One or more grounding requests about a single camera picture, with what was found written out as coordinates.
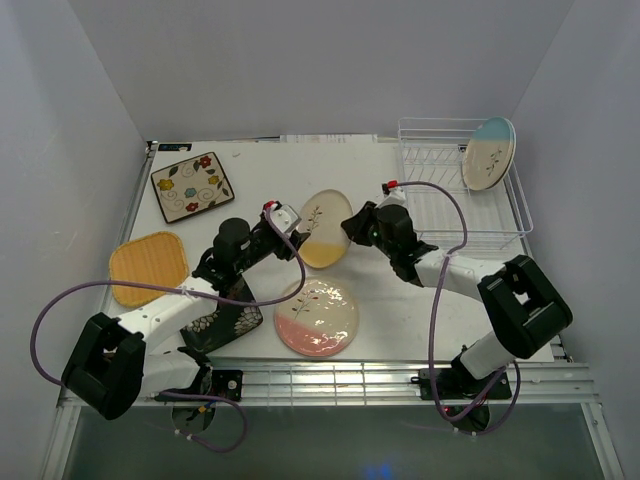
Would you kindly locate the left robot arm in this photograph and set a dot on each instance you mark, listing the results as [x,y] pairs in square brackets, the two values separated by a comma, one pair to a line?
[115,360]

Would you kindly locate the cream and blue round plate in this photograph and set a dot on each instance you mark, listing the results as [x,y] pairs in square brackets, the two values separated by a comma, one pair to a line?
[489,154]

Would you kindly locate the black floral square plate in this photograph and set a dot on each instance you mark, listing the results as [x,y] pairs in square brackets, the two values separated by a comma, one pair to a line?
[220,327]

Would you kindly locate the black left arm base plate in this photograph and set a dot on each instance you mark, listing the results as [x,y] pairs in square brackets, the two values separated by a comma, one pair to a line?
[223,383]

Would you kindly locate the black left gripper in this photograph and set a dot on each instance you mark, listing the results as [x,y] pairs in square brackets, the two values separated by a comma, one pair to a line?
[285,250]

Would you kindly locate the aluminium table frame rail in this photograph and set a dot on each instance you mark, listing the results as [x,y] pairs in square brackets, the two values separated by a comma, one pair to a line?
[328,384]

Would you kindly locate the cream and pink round plate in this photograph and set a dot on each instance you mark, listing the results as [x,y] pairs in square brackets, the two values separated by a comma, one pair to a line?
[320,321]

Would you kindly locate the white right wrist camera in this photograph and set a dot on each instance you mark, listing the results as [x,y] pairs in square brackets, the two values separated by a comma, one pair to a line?
[393,194]

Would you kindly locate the green red rimmed white plate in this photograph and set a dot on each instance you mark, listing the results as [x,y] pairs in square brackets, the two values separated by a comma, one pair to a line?
[500,182]

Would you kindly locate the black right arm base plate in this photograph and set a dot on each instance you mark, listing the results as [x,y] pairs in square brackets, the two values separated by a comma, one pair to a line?
[464,402]

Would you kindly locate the cream and yellow round plate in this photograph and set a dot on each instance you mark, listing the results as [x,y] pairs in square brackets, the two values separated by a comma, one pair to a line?
[321,217]

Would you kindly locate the square floral cream plate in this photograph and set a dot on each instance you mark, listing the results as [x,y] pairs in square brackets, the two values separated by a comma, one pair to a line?
[191,187]

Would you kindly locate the white wire dish rack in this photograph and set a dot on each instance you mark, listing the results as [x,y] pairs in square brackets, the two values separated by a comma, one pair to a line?
[430,155]

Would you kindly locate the yellow woven square mat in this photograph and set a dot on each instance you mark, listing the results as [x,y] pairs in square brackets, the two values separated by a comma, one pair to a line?
[157,259]

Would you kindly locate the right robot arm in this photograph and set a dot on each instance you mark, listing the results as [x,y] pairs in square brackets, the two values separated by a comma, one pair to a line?
[524,309]

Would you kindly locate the papers at table back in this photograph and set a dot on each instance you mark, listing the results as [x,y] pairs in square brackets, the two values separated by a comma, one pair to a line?
[329,138]

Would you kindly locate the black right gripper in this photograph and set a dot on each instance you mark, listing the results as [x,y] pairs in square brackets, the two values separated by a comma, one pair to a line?
[356,225]

